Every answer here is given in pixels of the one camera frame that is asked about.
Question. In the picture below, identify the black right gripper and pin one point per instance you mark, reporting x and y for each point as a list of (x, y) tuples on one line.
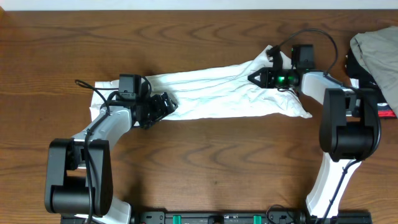
[(266, 81)]

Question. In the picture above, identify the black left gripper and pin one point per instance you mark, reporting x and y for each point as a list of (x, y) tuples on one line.
[(154, 109)]

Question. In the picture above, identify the white t-shirt black print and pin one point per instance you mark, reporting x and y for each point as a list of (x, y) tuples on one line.
[(225, 92)]

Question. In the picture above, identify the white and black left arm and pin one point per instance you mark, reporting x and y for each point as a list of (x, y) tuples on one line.
[(79, 181)]

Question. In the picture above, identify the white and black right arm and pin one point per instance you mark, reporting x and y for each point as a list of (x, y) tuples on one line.
[(350, 131)]

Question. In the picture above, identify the grey folded garment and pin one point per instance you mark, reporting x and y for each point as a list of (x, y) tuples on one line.
[(376, 52)]

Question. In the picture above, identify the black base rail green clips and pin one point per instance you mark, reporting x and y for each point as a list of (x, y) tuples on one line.
[(273, 216)]

